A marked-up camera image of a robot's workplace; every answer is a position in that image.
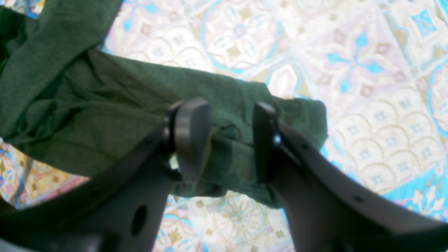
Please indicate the dark green long-sleeve shirt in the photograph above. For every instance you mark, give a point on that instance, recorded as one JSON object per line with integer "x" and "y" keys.
{"x": 78, "y": 109}

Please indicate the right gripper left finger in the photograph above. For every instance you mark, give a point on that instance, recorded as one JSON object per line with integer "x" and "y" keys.
{"x": 121, "y": 209}

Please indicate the colourful patterned tablecloth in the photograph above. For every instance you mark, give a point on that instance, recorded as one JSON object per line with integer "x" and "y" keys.
{"x": 380, "y": 67}

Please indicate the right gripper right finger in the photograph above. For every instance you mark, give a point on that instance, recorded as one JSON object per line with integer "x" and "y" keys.
{"x": 326, "y": 210}

